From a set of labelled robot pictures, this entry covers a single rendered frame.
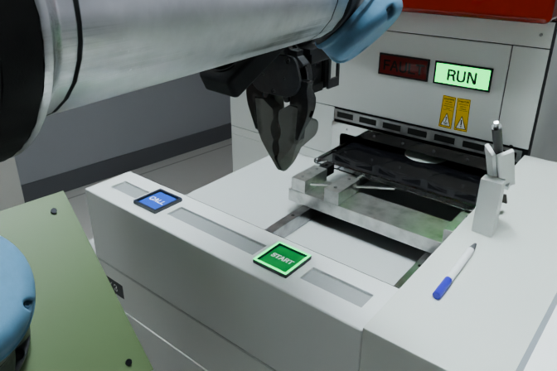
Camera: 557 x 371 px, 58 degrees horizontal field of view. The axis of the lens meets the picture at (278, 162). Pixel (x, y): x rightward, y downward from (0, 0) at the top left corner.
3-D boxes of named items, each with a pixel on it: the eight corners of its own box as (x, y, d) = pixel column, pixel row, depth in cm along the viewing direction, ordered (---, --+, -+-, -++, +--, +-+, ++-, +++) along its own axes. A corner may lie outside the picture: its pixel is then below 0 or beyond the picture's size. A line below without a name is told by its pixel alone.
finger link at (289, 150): (325, 164, 63) (327, 93, 60) (296, 180, 59) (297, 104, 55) (304, 158, 65) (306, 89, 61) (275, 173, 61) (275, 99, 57)
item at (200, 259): (138, 234, 99) (129, 170, 94) (390, 373, 67) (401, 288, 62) (95, 256, 93) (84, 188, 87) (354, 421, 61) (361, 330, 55)
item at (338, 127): (333, 153, 130) (335, 118, 126) (511, 205, 105) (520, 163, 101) (330, 156, 129) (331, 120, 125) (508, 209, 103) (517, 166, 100)
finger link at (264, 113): (304, 158, 65) (306, 89, 61) (275, 173, 61) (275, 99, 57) (286, 151, 67) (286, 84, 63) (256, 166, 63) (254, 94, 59)
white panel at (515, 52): (236, 131, 154) (231, -8, 138) (516, 214, 107) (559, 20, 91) (230, 133, 152) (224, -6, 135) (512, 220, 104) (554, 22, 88)
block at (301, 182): (313, 175, 110) (314, 163, 109) (326, 180, 108) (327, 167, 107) (291, 189, 104) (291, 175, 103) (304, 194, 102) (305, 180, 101)
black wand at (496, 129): (500, 127, 63) (503, 119, 63) (488, 124, 63) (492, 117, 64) (506, 206, 77) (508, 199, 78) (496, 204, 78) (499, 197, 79)
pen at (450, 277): (472, 239, 69) (432, 291, 59) (479, 242, 69) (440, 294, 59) (471, 245, 70) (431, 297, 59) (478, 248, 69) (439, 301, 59)
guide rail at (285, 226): (362, 178, 123) (363, 166, 122) (370, 180, 122) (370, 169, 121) (215, 274, 88) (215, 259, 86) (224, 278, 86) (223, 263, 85)
